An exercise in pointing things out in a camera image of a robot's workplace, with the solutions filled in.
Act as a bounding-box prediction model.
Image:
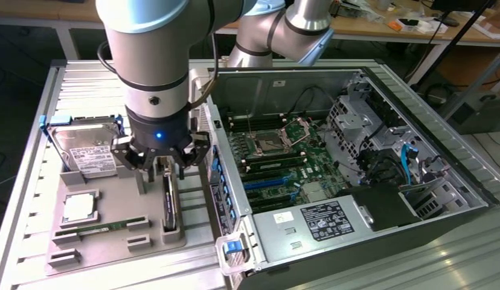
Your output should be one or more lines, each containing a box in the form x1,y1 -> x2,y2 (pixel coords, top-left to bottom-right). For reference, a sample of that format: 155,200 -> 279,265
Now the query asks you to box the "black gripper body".
124,107 -> 194,151

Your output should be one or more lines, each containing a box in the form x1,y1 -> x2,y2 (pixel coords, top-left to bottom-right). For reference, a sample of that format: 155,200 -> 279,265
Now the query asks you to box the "Nvidia graphics card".
154,155 -> 181,234

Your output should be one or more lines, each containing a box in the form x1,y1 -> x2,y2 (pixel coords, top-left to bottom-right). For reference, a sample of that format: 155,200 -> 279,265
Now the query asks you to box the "hard disk with blue carrier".
37,114 -> 129,179

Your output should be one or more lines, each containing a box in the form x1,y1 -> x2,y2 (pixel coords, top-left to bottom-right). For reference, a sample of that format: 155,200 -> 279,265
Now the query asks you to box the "CPU socket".
253,131 -> 285,152

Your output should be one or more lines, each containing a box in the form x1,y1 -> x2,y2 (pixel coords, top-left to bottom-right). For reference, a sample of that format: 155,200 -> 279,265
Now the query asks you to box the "black installed RAM stick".
241,152 -> 306,175

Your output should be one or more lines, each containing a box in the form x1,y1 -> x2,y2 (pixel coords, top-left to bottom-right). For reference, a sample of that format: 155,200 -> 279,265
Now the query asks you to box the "blue expansion slot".
241,177 -> 289,190

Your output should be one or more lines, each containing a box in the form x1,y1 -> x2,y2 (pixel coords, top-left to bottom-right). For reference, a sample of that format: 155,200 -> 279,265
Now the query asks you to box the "silver CPU chip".
62,195 -> 97,223

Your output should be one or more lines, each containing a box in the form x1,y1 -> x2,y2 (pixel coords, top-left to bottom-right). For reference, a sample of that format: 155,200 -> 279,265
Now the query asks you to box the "green RAM stick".
74,220 -> 132,235

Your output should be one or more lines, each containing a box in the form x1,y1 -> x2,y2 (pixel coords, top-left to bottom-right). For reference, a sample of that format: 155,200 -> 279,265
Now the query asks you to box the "long black expansion slot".
249,196 -> 294,208

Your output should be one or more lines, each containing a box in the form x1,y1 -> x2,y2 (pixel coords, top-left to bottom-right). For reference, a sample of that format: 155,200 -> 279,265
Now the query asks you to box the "metal socket cover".
277,117 -> 314,143

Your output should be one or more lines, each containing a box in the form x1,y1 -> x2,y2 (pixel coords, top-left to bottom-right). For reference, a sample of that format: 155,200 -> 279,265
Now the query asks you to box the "green Dell motherboard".
225,111 -> 347,212

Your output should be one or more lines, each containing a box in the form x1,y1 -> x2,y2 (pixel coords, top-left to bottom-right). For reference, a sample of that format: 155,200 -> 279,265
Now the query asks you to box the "silver chipset heatsink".
301,182 -> 329,203

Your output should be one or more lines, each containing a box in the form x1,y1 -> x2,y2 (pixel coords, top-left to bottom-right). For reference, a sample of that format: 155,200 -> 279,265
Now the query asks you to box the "grey parts rack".
44,135 -> 189,276

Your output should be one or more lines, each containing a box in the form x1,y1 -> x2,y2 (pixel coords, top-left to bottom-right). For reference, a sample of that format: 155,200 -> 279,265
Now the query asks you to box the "grey latch with blue tab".
214,234 -> 251,275

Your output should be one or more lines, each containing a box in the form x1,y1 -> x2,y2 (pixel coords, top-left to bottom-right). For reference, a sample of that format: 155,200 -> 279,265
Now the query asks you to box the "grey power supply unit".
251,195 -> 374,263

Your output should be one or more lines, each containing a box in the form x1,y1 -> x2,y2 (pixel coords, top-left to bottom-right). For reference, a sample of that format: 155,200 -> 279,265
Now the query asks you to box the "perforated metal disk bay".
323,93 -> 382,182

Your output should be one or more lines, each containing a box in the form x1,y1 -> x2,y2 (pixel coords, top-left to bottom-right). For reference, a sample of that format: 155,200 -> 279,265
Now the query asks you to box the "black plastic air shroud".
337,184 -> 422,232

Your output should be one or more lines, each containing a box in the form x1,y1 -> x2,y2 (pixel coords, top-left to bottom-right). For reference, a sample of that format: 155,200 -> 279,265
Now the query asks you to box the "wooden desk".
0,0 -> 500,61

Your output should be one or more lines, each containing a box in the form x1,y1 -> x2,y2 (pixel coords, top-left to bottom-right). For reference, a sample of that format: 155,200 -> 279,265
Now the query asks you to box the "black open PC case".
187,59 -> 500,290

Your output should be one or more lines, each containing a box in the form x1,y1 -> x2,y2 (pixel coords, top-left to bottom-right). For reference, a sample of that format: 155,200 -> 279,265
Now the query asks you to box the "white orange desk item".
389,17 -> 449,34

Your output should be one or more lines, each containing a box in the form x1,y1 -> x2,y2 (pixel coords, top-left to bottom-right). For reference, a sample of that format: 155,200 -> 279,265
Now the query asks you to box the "dark grey floor box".
446,94 -> 500,135

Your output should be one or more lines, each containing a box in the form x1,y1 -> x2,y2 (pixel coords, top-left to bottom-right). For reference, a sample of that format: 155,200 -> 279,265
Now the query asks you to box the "black tripod pole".
406,0 -> 498,85

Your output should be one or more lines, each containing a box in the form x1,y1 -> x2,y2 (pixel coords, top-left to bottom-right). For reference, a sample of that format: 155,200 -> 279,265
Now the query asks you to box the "black monitor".
429,0 -> 497,27

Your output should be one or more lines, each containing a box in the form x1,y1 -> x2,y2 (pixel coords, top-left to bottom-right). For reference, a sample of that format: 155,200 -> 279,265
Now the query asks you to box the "black looped case wire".
289,86 -> 339,118

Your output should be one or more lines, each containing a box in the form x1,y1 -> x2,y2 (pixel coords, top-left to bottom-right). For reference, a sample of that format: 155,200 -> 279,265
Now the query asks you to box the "black cable bundle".
355,149 -> 402,187

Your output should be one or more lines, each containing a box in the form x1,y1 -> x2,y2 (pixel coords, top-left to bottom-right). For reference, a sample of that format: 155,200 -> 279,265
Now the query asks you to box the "blue SATA wire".
398,144 -> 415,187

